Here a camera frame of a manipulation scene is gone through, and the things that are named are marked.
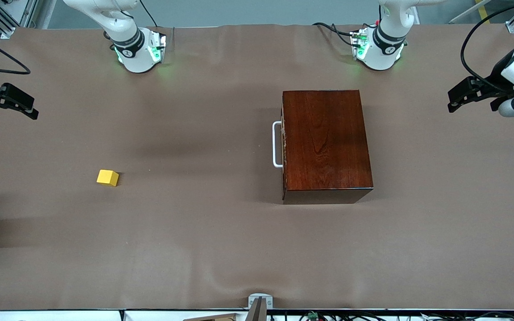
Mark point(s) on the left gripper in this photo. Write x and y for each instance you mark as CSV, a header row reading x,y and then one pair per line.
x,y
500,74

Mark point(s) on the yellow wooden block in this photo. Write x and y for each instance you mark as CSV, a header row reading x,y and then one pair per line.
x,y
106,177

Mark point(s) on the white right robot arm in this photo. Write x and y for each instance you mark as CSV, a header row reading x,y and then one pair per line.
x,y
134,58

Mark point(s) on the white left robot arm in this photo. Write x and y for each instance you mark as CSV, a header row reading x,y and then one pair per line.
x,y
379,55

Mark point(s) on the yellow floor tape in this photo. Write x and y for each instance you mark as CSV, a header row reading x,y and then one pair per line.
x,y
483,13

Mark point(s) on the dark red wooden cabinet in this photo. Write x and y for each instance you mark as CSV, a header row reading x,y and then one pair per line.
x,y
324,142

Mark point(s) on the brown table cover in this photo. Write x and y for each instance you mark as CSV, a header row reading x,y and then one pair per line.
x,y
150,249

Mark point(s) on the green connector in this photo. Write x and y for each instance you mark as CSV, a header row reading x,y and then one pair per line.
x,y
312,315

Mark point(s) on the light wooden board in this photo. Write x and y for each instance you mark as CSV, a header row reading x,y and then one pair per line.
x,y
221,318

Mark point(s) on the grey metal bracket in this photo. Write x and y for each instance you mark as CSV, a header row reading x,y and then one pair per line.
x,y
261,303

